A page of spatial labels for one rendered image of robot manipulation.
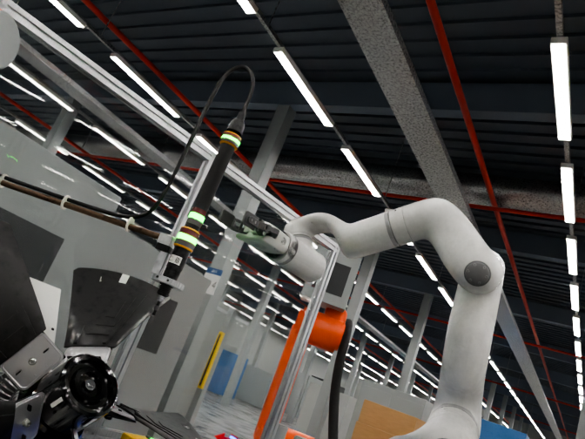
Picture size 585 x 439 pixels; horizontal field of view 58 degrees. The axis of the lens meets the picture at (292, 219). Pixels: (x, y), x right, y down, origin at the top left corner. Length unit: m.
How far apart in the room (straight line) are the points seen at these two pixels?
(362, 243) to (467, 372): 0.37
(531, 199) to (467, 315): 8.23
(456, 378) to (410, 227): 0.35
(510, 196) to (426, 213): 8.29
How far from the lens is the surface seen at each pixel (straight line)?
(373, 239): 1.29
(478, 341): 1.27
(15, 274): 1.09
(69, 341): 1.20
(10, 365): 1.10
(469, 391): 1.34
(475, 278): 1.18
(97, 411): 1.04
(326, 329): 5.03
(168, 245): 1.15
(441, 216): 1.26
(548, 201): 9.44
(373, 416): 9.10
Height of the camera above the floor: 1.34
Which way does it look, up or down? 17 degrees up
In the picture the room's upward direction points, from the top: 21 degrees clockwise
